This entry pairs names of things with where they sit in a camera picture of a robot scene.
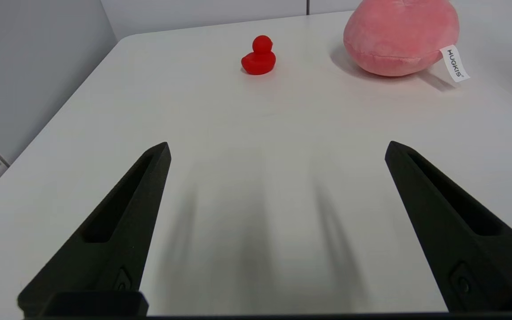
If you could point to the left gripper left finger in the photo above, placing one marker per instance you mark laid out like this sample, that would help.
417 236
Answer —
118 235

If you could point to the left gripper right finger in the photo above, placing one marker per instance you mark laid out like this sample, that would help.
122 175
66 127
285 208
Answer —
456 240

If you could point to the red rubber duck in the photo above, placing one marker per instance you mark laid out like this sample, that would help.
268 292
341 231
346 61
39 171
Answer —
259 60

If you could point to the pink plush peach toy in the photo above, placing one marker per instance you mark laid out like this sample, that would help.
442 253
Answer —
398 40

